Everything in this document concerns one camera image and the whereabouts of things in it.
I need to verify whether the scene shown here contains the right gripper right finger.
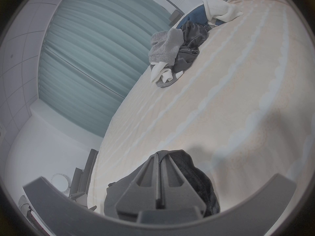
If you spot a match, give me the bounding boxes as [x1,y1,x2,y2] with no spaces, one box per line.
[159,154,206,218]

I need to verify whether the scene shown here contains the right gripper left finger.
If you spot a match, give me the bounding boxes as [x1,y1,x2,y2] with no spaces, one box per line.
[115,153,158,222]

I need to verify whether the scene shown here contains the black T-shirt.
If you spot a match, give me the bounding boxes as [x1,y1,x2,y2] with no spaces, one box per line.
[103,149,221,217]

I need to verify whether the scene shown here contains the bed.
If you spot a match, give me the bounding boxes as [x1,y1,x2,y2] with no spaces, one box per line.
[87,0,315,224]

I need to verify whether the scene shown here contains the pile of clothes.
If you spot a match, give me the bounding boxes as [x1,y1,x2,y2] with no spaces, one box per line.
[148,0,244,88]

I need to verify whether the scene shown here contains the round white ceiling lamp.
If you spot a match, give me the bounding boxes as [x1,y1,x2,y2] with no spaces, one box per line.
[51,173,70,192]

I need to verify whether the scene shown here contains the blue-green curtain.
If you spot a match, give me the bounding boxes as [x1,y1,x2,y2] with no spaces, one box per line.
[37,0,174,138]

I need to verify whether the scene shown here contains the grey bedside table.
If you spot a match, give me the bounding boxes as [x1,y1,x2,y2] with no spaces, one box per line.
[169,10,184,26]

